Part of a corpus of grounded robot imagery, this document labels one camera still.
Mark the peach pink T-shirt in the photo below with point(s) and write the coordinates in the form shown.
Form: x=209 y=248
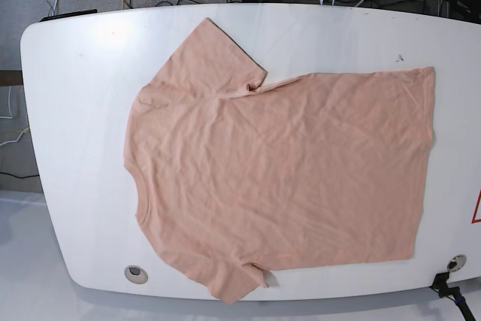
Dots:
x=236 y=178

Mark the left grey table grommet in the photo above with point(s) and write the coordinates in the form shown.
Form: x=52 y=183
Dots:
x=136 y=275

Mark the grey table grommet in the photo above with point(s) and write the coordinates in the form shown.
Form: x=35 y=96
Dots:
x=136 y=275
x=456 y=263

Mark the black flat device at edge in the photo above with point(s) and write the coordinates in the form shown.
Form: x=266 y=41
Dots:
x=67 y=15

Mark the red triangle warning sticker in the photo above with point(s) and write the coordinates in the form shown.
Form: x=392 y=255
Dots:
x=476 y=218

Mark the right grey table grommet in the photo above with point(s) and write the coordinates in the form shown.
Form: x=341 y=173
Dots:
x=456 y=263

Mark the black clamp with cable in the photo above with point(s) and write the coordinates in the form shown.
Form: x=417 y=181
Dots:
x=443 y=290

